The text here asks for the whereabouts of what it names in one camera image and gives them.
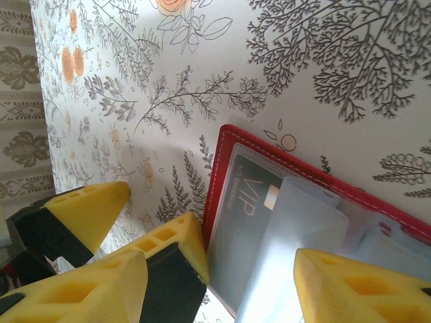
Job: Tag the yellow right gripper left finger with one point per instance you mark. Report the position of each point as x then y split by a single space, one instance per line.
84 292

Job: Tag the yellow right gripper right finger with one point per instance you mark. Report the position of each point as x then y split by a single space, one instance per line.
336 296

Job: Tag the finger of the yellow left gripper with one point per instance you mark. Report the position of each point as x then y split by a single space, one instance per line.
84 215
175 276

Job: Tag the black VIP credit card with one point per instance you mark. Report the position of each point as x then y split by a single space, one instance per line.
246 191

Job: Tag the red card holder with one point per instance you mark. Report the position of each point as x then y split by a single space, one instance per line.
229 134

